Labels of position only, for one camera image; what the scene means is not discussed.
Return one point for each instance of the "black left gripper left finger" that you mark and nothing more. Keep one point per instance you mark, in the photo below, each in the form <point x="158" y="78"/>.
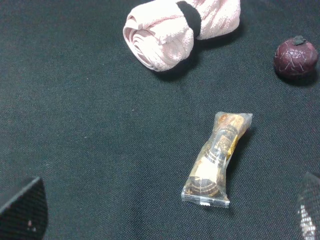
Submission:
<point x="24" y="211"/>

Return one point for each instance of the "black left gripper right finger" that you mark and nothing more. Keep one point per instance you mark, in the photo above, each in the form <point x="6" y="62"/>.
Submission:
<point x="308" y="207"/>

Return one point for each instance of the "dark purple mangosteen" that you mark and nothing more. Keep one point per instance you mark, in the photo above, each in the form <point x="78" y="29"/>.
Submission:
<point x="295" y="58"/>

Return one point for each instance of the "clear wrapped snack bar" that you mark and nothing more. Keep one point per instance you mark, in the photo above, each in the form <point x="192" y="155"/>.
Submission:
<point x="206" y="183"/>

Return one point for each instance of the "black tablecloth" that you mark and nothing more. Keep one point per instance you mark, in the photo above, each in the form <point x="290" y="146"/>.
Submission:
<point x="115" y="142"/>

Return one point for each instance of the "pink rolled towel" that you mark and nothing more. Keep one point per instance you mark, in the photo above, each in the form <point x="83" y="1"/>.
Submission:
<point x="161" y="33"/>

